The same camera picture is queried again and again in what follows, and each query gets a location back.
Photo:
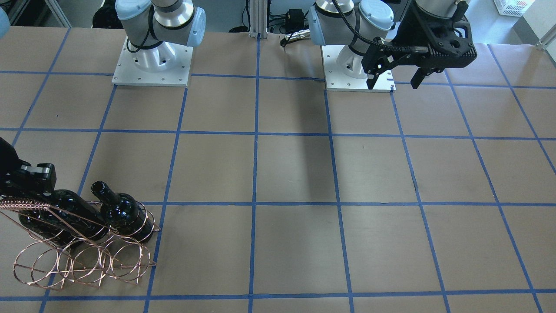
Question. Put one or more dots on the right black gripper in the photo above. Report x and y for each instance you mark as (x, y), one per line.
(12, 182)

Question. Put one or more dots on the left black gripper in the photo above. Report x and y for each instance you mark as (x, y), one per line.
(408, 30)

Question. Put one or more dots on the dark wine bottle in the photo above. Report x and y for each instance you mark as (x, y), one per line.
(74, 214)

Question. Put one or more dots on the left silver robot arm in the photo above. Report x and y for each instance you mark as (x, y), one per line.
(363, 42)

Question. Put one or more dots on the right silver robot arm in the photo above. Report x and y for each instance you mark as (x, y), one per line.
(58, 104)

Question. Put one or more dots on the wine bottle in rack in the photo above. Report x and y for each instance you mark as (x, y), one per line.
(35, 220)
(123, 213)

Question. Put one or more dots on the white plastic crate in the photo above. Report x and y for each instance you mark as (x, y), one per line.
(512, 8)

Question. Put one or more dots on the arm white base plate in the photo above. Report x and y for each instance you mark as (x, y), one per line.
(154, 65)
(344, 72)

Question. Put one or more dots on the copper wire wine rack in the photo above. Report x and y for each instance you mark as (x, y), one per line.
(83, 261)

